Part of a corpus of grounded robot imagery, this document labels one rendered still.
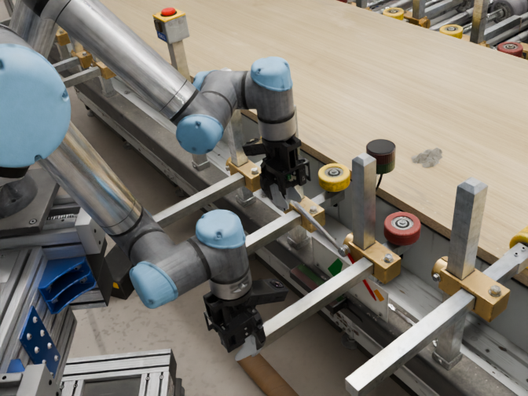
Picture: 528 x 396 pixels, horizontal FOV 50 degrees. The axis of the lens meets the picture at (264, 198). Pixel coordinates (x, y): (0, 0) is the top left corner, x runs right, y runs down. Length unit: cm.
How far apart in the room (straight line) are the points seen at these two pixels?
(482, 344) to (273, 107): 76
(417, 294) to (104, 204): 90
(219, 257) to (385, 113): 92
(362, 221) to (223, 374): 110
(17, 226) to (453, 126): 113
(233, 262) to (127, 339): 148
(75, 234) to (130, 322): 114
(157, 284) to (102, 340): 154
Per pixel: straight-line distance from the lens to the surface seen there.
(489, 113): 173
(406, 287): 156
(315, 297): 121
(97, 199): 91
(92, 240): 133
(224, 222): 91
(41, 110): 65
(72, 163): 86
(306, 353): 219
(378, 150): 117
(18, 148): 65
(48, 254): 139
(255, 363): 208
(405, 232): 128
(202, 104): 101
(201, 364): 222
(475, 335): 148
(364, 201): 120
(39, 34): 123
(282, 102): 109
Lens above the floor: 176
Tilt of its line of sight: 38 degrees down
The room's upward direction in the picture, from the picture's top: 8 degrees counter-clockwise
